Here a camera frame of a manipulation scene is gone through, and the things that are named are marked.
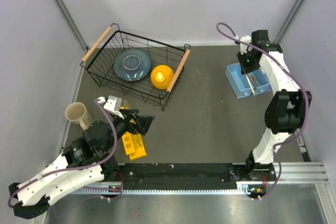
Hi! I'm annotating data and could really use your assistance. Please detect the light blue bin middle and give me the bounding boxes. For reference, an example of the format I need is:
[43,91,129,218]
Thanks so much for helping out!
[248,69,271,95]

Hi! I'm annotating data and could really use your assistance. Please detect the light blue bin left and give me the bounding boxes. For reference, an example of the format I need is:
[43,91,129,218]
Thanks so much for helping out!
[225,63,252,99]

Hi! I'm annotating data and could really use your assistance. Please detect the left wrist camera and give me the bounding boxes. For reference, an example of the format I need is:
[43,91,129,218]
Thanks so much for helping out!
[98,95,124,119]

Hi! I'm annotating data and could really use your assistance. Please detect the yellow ribbed funnel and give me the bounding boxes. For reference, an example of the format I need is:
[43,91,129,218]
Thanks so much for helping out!
[151,65,174,90]

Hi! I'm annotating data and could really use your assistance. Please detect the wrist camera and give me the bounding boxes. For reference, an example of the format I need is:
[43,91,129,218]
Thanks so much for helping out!
[234,35,252,55]
[98,95,124,119]

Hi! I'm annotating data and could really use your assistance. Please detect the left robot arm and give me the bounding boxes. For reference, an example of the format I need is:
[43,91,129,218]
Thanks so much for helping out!
[8,109,155,219]

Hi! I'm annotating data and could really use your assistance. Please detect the light blue bin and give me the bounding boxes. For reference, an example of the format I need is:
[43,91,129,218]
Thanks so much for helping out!
[248,69,271,95]
[225,63,252,99]

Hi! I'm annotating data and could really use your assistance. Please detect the yellow test tube rack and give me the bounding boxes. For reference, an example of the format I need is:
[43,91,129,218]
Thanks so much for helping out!
[122,130,147,161]

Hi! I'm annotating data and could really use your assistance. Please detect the glass test tube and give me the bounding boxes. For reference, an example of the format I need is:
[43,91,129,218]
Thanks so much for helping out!
[123,100,131,109]
[134,134,145,153]

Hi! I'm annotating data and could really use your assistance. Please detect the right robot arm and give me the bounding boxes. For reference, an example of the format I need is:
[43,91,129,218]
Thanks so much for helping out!
[237,30,312,180]

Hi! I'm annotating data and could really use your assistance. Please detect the cable duct rail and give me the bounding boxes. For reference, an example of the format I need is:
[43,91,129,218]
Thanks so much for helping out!
[73,183,266,197]

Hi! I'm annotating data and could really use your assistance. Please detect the purple cable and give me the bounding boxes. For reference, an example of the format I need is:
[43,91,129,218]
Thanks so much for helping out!
[216,22,309,198]
[7,98,118,209]

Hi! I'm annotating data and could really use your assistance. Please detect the wooden test tube clamp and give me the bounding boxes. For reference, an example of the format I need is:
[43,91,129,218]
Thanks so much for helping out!
[245,74,255,94]

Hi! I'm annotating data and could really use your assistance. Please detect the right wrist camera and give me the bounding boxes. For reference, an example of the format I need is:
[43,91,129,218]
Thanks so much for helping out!
[234,35,252,55]

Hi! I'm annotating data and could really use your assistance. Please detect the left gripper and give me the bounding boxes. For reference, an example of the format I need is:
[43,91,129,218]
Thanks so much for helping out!
[102,109,155,153]

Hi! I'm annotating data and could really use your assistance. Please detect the test tube brush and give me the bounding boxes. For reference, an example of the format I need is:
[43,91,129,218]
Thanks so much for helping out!
[250,74,259,87]

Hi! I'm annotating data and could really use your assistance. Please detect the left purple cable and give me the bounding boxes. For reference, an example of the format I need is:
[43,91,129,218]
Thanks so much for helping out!
[7,98,118,209]

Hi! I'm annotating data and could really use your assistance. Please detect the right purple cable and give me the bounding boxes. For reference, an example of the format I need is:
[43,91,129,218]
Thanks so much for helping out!
[216,22,309,198]

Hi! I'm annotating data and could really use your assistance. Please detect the beige ceramic mug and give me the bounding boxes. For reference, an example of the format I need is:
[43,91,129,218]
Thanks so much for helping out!
[65,102,93,131]

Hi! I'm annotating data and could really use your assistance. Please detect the black wire dish basket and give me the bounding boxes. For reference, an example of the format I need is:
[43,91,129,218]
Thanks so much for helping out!
[80,23,191,109]

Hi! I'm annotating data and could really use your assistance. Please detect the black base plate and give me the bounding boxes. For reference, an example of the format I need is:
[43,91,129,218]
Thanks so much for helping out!
[120,163,248,190]

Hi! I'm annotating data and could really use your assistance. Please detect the blue ceramic plate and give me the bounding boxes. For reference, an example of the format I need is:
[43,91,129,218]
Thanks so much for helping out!
[113,49,152,82]

